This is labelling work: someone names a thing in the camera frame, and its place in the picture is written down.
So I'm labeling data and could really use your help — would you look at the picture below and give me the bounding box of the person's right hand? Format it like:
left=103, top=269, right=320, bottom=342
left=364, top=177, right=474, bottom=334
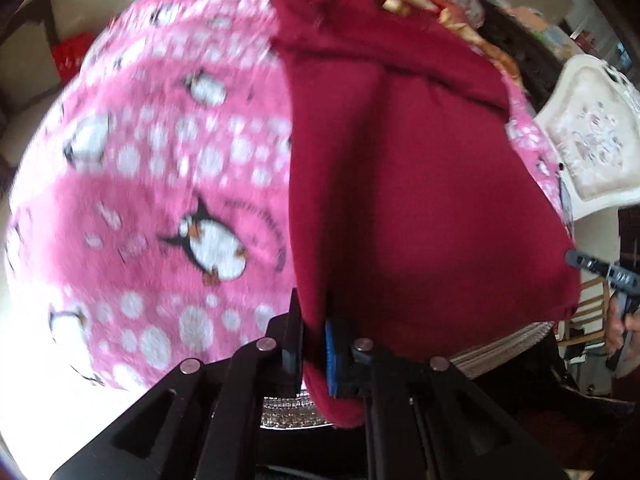
left=605, top=295, right=640, bottom=378

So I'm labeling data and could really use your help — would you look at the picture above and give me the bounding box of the dark red sweater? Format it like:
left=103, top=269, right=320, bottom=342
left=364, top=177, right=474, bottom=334
left=270, top=0, right=583, bottom=431

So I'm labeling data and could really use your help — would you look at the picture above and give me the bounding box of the pink penguin print blanket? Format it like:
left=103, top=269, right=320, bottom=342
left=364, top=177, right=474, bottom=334
left=5, top=0, right=576, bottom=393

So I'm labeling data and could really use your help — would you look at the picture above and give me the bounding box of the white ornate upholstered chair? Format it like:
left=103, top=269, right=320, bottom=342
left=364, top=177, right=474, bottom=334
left=532, top=55, right=640, bottom=221

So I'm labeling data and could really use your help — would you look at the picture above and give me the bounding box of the red plastic bag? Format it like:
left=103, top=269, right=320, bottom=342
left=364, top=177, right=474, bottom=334
left=52, top=32, right=96, bottom=81

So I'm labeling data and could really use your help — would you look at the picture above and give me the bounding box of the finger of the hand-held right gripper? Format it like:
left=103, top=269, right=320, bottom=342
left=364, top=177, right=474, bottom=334
left=565, top=249, right=618, bottom=286

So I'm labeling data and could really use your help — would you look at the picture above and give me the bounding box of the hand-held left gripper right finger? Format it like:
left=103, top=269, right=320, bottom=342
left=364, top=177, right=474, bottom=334
left=324, top=317, right=571, bottom=480

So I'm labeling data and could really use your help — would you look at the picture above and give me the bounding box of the orange scalloped blanket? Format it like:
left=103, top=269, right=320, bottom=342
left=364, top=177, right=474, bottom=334
left=380, top=0, right=531, bottom=101

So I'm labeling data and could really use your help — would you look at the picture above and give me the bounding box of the wooden chair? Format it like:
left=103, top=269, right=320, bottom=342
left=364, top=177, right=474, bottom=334
left=570, top=277, right=608, bottom=361

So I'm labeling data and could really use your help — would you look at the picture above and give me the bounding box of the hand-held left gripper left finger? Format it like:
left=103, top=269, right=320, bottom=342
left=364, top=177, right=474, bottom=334
left=50, top=285, right=306, bottom=480

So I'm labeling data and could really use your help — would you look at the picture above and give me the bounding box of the orange cardboard box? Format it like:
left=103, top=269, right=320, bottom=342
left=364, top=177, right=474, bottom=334
left=507, top=7, right=548, bottom=32

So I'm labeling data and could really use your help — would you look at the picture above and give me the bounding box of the dark carved wooden cabinet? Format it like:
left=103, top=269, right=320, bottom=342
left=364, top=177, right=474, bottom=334
left=475, top=0, right=566, bottom=116

